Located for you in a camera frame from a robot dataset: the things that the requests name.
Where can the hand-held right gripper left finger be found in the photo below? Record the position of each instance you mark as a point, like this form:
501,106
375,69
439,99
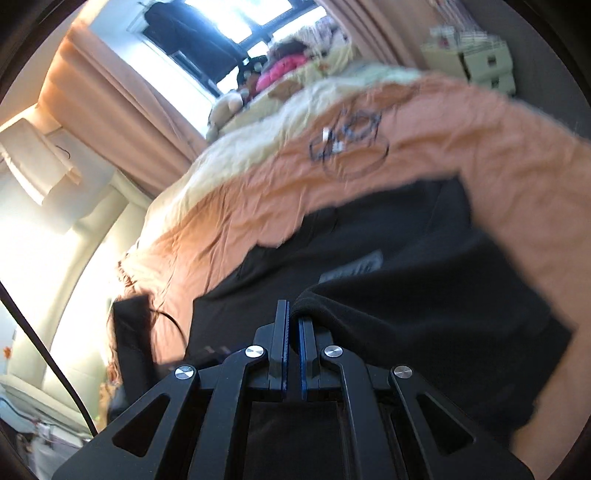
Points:
282,355

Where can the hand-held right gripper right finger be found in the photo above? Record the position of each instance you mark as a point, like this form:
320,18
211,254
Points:
303,360

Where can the black sweatshirt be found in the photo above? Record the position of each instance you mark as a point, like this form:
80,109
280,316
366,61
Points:
415,300

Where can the dark wooden nightstand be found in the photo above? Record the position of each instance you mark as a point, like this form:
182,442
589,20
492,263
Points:
131,341

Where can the cream yellow blanket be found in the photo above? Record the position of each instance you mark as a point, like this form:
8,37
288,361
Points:
258,138

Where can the orange bed sheet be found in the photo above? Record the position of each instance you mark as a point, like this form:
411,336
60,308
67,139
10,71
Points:
415,138

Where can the cream plush toy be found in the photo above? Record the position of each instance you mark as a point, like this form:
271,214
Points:
226,104

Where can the pink cloth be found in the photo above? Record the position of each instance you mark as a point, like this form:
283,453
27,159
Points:
281,64

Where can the beige curtain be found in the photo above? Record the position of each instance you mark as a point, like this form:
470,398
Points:
383,32
115,106

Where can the floral patterned cloth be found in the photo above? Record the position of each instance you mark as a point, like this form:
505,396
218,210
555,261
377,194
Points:
318,34

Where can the black hanging garment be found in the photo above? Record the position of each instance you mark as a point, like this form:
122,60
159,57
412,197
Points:
184,37

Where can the window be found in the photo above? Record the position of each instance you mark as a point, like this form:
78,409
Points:
258,14

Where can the white drawer cabinet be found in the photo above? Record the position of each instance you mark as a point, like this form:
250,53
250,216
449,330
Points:
475,60

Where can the white wall-mounted unit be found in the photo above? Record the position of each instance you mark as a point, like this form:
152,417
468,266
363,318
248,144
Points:
37,152

